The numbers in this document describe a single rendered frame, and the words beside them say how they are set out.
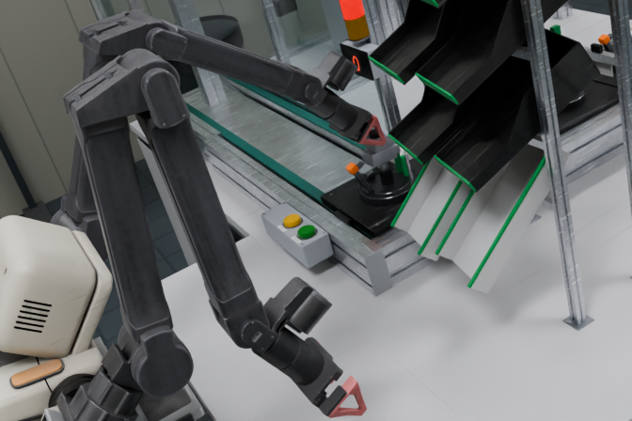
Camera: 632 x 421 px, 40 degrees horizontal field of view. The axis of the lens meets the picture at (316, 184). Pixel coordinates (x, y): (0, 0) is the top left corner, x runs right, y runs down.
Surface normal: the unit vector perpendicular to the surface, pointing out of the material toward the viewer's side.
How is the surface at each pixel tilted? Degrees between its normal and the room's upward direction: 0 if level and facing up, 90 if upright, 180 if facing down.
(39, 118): 90
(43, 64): 90
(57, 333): 90
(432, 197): 45
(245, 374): 0
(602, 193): 0
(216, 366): 0
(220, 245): 90
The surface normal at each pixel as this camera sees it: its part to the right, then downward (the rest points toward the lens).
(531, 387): -0.25, -0.85
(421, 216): -0.83, -0.33
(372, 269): 0.47, 0.31
